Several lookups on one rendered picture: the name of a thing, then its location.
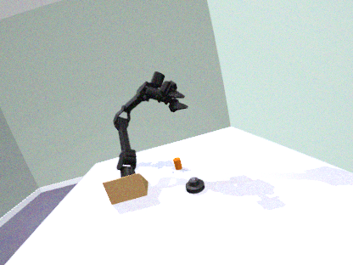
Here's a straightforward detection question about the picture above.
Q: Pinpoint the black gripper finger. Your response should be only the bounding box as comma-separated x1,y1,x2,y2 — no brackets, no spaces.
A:
173,100,188,111
165,85,185,99

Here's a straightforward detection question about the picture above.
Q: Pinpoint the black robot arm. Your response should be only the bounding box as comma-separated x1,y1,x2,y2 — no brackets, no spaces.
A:
113,71,165,178

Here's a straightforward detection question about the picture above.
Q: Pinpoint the orange cone-shaped knob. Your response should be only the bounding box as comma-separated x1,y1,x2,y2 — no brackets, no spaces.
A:
173,157,182,170

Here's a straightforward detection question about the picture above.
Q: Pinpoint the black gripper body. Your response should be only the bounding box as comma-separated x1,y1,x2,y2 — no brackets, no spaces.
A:
154,82,177,112

